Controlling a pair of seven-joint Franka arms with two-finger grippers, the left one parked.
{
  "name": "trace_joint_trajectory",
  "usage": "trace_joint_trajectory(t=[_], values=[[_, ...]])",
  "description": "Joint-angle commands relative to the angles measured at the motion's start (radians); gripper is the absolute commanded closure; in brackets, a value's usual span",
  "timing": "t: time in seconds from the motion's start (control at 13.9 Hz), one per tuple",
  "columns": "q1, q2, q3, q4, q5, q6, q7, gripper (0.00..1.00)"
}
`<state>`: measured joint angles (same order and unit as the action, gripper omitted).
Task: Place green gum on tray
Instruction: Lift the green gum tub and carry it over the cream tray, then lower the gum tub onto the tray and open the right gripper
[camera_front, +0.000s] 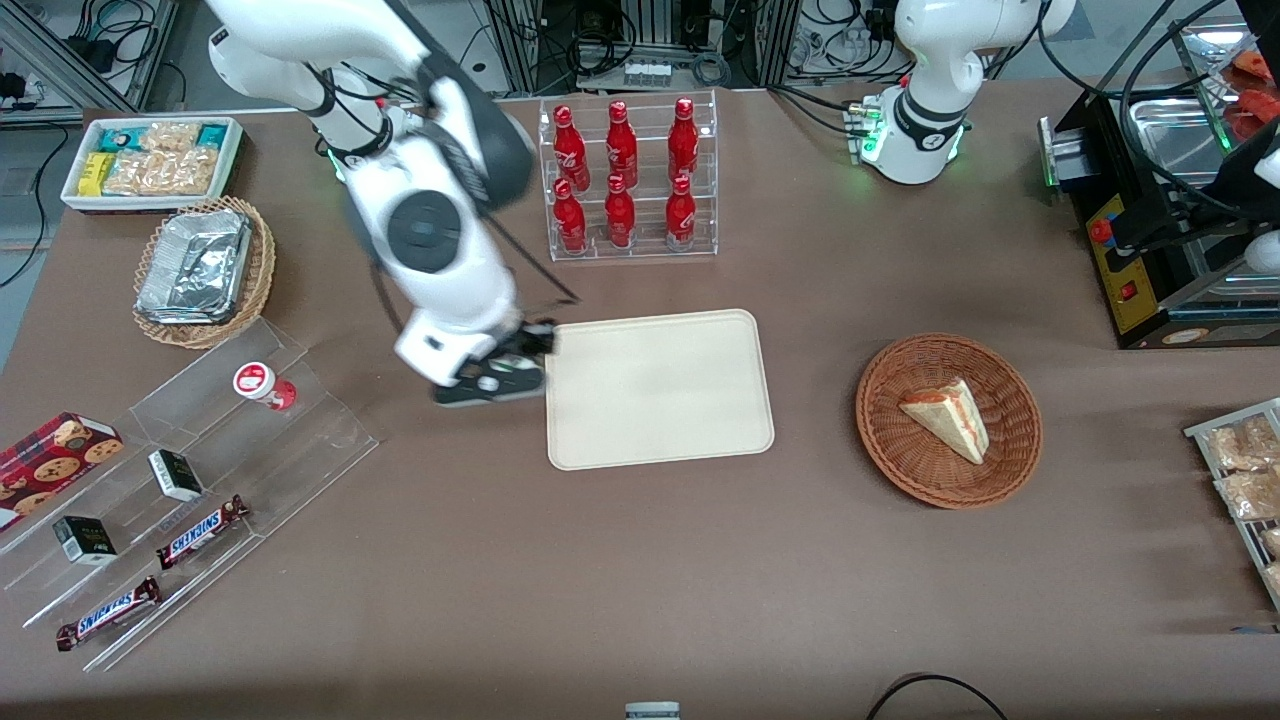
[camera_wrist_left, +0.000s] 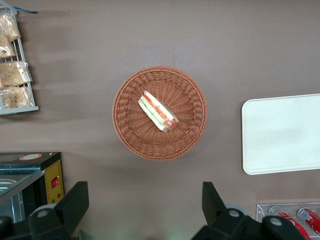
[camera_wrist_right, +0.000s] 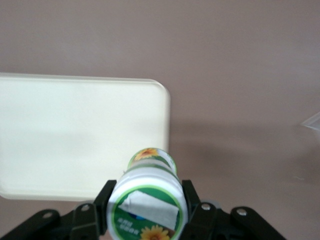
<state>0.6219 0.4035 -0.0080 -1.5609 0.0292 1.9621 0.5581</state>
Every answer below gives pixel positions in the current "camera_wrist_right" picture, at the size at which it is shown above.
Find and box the clear acrylic stepped display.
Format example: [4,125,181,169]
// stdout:
[298,112,320,131]

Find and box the beige plastic tray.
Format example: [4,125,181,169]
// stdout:
[0,72,172,202]

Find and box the green gum bottle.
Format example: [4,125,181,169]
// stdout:
[105,147,188,240]

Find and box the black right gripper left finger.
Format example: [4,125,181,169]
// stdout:
[0,178,118,240]

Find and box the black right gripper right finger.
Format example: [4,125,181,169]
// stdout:
[179,178,289,240]

